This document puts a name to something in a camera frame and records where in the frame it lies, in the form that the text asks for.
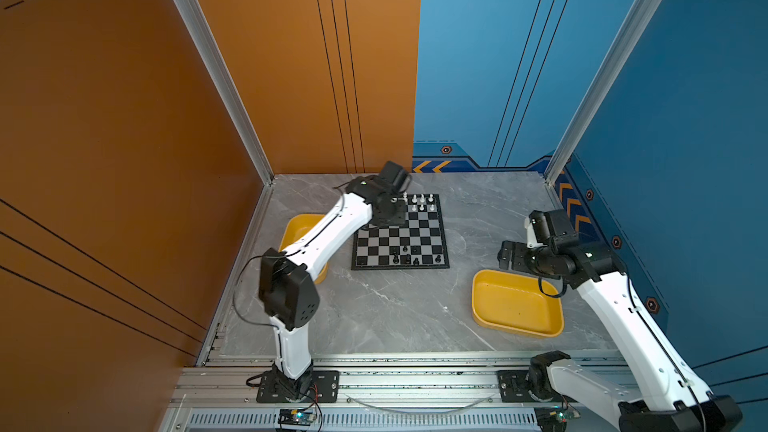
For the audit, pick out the aluminium corner post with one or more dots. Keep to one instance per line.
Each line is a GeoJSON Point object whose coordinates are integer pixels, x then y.
{"type": "Point", "coordinates": [631, 30]}
{"type": "Point", "coordinates": [203, 38]}

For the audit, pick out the aluminium front frame rail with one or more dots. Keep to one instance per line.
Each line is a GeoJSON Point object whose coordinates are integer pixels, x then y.
{"type": "Point", "coordinates": [448, 392]}

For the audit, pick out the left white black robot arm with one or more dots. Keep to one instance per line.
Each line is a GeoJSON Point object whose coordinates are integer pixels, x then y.
{"type": "Point", "coordinates": [287, 288]}

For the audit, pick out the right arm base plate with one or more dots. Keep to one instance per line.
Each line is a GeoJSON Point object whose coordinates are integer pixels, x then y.
{"type": "Point", "coordinates": [514, 387]}

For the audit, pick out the left aluminium corner post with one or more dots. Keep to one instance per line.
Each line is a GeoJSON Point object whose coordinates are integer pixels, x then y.
{"type": "Point", "coordinates": [203, 38]}

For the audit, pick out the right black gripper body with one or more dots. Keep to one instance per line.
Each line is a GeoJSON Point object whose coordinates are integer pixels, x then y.
{"type": "Point", "coordinates": [528, 259]}

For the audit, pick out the right aluminium corner post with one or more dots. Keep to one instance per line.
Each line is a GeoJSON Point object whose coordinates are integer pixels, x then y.
{"type": "Point", "coordinates": [631, 30]}

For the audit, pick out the left green circuit board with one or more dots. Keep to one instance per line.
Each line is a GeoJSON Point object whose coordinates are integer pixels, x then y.
{"type": "Point", "coordinates": [297, 419]}

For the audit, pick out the green circuit board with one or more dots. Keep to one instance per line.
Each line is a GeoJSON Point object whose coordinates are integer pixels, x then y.
{"type": "Point", "coordinates": [555, 419]}
{"type": "Point", "coordinates": [297, 419]}

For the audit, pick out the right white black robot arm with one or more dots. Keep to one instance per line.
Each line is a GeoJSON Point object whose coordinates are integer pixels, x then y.
{"type": "Point", "coordinates": [671, 396]}

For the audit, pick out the right green circuit board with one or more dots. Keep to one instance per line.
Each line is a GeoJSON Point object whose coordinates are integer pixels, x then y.
{"type": "Point", "coordinates": [555, 419]}

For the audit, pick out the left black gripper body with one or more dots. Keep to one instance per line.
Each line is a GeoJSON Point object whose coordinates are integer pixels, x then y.
{"type": "Point", "coordinates": [395, 214]}

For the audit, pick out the black white chessboard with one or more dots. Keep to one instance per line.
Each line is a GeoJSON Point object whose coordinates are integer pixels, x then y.
{"type": "Point", "coordinates": [424, 233]}

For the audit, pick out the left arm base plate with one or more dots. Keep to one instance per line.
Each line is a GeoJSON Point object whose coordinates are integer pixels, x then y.
{"type": "Point", "coordinates": [321, 386]}

